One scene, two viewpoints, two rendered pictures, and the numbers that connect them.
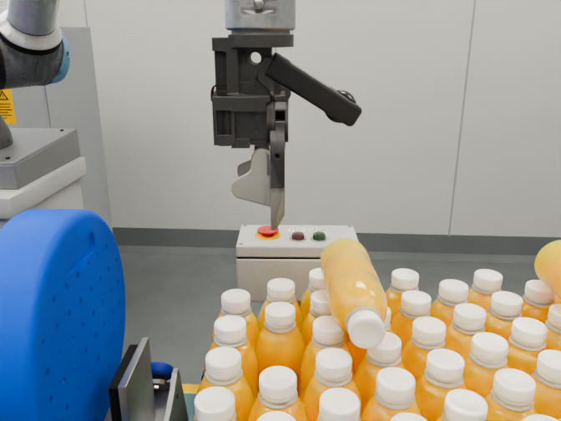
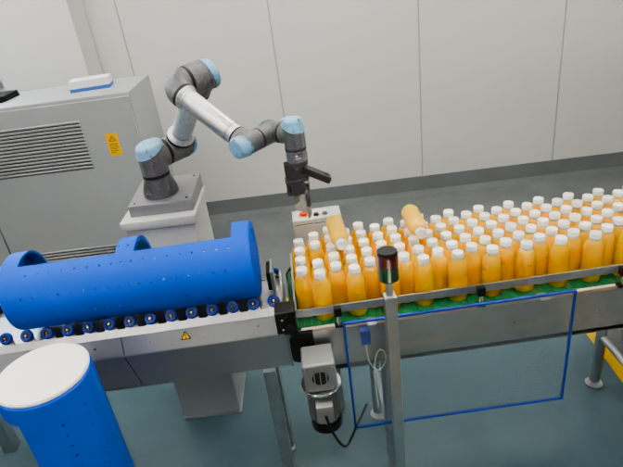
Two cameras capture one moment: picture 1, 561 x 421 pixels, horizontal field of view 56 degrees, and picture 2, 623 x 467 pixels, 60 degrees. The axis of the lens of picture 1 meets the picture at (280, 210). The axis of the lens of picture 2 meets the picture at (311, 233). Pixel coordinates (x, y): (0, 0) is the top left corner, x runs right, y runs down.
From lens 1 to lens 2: 1.38 m
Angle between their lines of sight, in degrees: 9
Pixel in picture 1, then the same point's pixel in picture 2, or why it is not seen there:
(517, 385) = not seen: hidden behind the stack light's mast
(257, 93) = (298, 178)
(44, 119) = not seen: hidden behind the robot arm
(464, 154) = (425, 115)
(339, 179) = (336, 146)
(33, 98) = (132, 137)
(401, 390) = (352, 258)
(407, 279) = (358, 225)
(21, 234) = (237, 232)
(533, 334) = (395, 238)
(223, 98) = (289, 183)
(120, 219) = not seen: hidden behind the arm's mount
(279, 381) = (318, 261)
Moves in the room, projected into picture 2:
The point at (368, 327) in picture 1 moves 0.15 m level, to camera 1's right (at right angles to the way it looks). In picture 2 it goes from (341, 243) to (383, 237)
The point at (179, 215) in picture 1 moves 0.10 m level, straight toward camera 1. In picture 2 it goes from (220, 190) to (222, 195)
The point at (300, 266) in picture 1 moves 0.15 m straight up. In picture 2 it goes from (319, 225) to (314, 192)
